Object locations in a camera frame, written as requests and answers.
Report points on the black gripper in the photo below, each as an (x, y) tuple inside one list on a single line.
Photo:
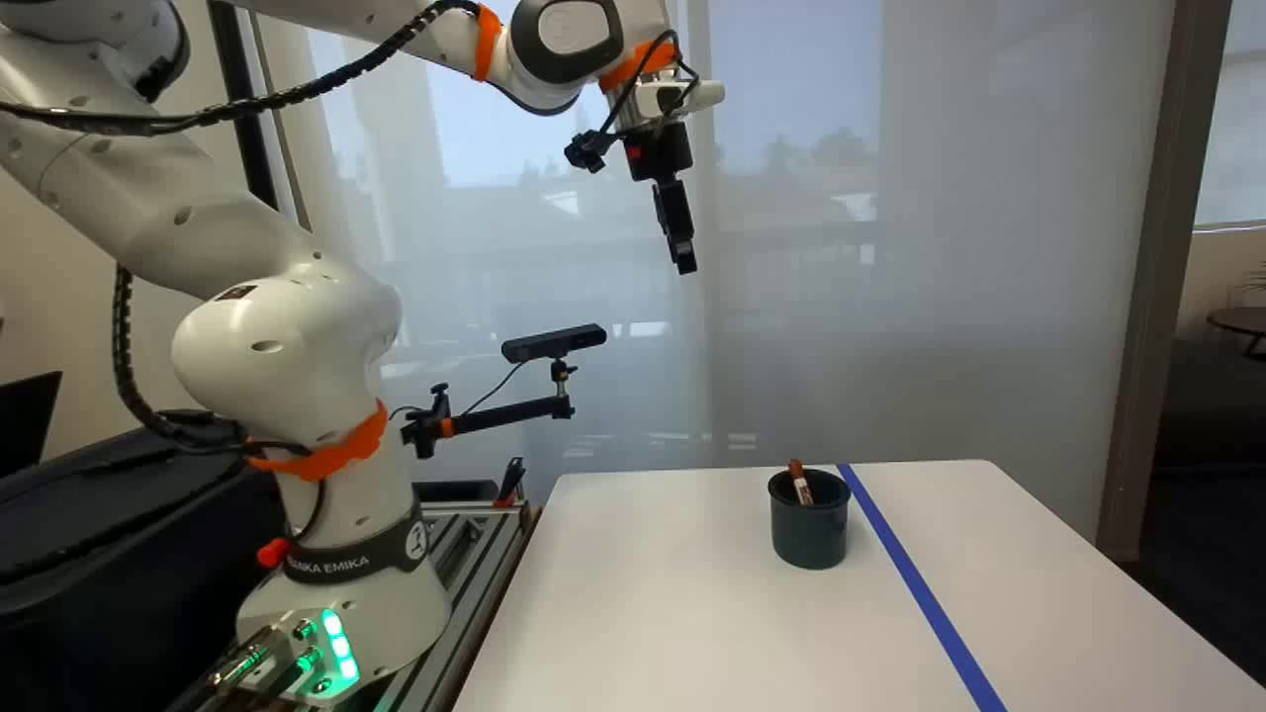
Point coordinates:
[(660, 157)]

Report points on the orange capped marker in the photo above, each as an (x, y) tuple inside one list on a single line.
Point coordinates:
[(802, 484)]

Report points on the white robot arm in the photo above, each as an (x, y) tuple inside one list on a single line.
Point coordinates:
[(288, 336)]

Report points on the dark green enamel mug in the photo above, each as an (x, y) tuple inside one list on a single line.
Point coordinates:
[(807, 535)]

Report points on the blue tape line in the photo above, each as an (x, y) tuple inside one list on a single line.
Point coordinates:
[(923, 594)]

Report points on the black equipment case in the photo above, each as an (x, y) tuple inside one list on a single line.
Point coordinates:
[(122, 569)]

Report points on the black stereo camera bar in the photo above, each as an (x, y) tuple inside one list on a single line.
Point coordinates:
[(554, 340)]

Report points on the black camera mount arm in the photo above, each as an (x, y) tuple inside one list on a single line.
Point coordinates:
[(437, 419)]

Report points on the aluminium rail base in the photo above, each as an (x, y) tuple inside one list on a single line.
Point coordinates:
[(450, 577)]

